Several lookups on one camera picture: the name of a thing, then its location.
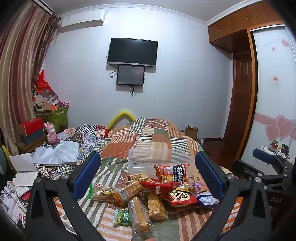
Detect small black monitor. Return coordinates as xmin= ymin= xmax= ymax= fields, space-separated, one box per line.
xmin=116 ymin=65 xmax=146 ymax=86

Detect wooden stand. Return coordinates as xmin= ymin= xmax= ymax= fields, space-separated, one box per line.
xmin=15 ymin=138 xmax=47 ymax=154

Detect striped curtain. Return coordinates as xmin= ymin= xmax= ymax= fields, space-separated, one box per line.
xmin=0 ymin=0 xmax=61 ymax=158

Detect dark grey box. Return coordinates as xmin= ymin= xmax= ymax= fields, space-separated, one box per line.
xmin=19 ymin=129 xmax=46 ymax=145

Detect brown biscuit packet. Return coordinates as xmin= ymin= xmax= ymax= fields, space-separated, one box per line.
xmin=126 ymin=172 xmax=149 ymax=181

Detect white air conditioner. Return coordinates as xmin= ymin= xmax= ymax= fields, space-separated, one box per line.
xmin=58 ymin=10 xmax=107 ymax=29

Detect black television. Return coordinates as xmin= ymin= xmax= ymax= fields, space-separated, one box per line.
xmin=108 ymin=37 xmax=159 ymax=68

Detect yellow stick snack packet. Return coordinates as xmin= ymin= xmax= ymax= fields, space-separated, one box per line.
xmin=128 ymin=197 xmax=153 ymax=234

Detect brown cardboard box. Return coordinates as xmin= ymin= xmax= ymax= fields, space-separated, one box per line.
xmin=185 ymin=125 xmax=199 ymax=141

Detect wooden door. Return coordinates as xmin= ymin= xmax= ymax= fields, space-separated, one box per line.
xmin=223 ymin=53 xmax=253 ymax=142

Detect pink rabbit toy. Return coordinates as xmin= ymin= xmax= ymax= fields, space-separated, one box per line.
xmin=44 ymin=121 xmax=60 ymax=145

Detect white wardrobe sliding door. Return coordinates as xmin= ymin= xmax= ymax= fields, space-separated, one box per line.
xmin=240 ymin=25 xmax=296 ymax=163

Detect clear packet orange bites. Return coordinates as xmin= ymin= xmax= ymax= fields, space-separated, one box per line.
xmin=146 ymin=192 xmax=168 ymax=221

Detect orange cracker snack packet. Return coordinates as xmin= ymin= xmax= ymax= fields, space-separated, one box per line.
xmin=116 ymin=179 xmax=146 ymax=202

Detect green storage box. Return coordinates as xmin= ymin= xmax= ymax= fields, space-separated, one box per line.
xmin=36 ymin=105 xmax=69 ymax=133

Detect green snack packet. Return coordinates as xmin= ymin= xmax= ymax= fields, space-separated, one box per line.
xmin=113 ymin=209 xmax=133 ymax=227

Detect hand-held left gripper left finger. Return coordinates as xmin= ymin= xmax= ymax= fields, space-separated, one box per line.
xmin=24 ymin=151 xmax=111 ymax=241

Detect red box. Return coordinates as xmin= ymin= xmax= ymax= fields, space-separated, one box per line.
xmin=18 ymin=117 xmax=45 ymax=137

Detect purple snack packet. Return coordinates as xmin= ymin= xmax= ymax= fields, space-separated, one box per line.
xmin=189 ymin=180 xmax=207 ymax=193

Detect patchwork striped bed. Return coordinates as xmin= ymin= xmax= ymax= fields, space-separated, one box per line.
xmin=52 ymin=118 xmax=255 ymax=241

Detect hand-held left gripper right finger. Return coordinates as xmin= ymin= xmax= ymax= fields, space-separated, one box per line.
xmin=191 ymin=151 xmax=272 ymax=241

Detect clear cracker bag green end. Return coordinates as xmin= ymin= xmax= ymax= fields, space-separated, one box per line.
xmin=91 ymin=182 xmax=125 ymax=207

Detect clear plastic container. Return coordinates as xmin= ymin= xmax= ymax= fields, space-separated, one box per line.
xmin=128 ymin=147 xmax=194 ymax=178

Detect pink heart stickers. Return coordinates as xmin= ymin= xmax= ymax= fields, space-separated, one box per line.
xmin=254 ymin=112 xmax=296 ymax=142

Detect red snack bag black label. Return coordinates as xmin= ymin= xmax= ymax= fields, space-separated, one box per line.
xmin=153 ymin=163 xmax=190 ymax=184

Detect white cloth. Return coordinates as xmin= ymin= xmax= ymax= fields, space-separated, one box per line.
xmin=32 ymin=140 xmax=80 ymax=166

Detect checkered patchwork blanket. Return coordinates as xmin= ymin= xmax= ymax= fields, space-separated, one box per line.
xmin=35 ymin=124 xmax=110 ymax=181

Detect wooden overhead cabinet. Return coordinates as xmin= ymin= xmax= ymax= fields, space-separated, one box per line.
xmin=207 ymin=2 xmax=285 ymax=54

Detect curtain rod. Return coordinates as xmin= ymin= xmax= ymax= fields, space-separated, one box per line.
xmin=31 ymin=0 xmax=62 ymax=20

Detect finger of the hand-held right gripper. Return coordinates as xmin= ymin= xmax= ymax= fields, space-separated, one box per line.
xmin=253 ymin=148 xmax=294 ymax=171
xmin=232 ymin=159 xmax=287 ymax=186

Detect pile of papers and boxes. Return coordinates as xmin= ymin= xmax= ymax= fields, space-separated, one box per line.
xmin=32 ymin=85 xmax=70 ymax=114

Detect blue white snack bag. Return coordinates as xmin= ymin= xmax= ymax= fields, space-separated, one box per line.
xmin=195 ymin=191 xmax=220 ymax=207

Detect red plastic bag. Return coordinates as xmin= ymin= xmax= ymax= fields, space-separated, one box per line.
xmin=35 ymin=70 xmax=55 ymax=93

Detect yellow foam hoop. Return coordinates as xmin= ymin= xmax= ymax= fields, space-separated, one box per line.
xmin=106 ymin=110 xmax=137 ymax=129

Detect open white notebook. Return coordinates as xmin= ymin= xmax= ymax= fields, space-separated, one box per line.
xmin=9 ymin=152 xmax=40 ymax=187

